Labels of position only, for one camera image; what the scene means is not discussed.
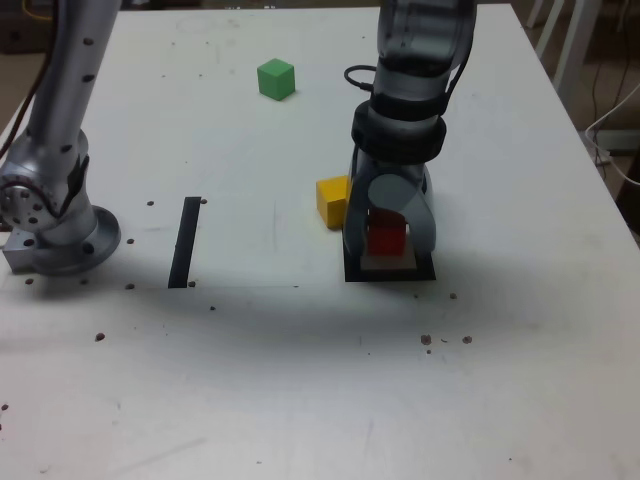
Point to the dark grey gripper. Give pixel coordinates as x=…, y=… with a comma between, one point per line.
x=365, y=167

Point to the red cube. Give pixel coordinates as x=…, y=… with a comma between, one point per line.
x=385, y=240

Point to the yellow cube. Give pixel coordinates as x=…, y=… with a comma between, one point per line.
x=330, y=205

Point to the green cube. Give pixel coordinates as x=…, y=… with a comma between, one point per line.
x=275, y=80

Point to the black tape square outline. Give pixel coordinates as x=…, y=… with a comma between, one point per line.
x=390, y=276

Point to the black tape strip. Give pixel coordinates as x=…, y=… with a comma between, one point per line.
x=184, y=240

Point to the dark background box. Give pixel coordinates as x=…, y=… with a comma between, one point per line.
x=20, y=37

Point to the white frame legs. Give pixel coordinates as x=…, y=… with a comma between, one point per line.
x=570, y=50

